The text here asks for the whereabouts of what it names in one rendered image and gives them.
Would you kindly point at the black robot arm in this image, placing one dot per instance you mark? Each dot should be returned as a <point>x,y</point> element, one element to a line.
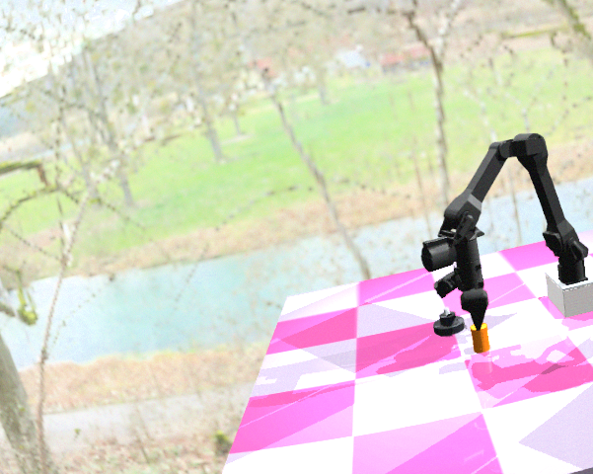
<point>464,211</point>

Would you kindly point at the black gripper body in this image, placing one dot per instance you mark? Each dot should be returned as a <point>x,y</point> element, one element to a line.
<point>471,277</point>

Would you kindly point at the orange knob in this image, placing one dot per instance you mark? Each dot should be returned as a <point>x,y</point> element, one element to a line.
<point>480,339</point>

